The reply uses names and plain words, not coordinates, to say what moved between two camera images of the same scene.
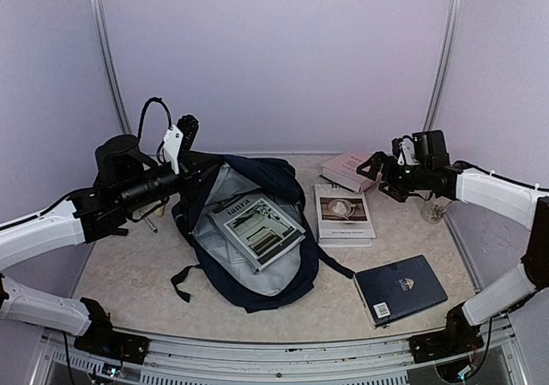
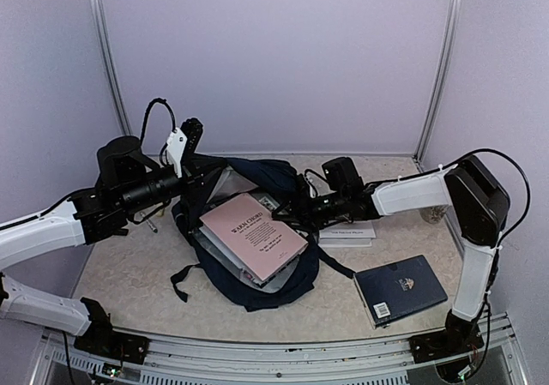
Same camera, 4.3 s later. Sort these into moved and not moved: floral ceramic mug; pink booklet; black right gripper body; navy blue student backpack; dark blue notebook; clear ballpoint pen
Moved: black right gripper body; pink booklet
Not moved: navy blue student backpack; floral ceramic mug; clear ballpoint pen; dark blue notebook
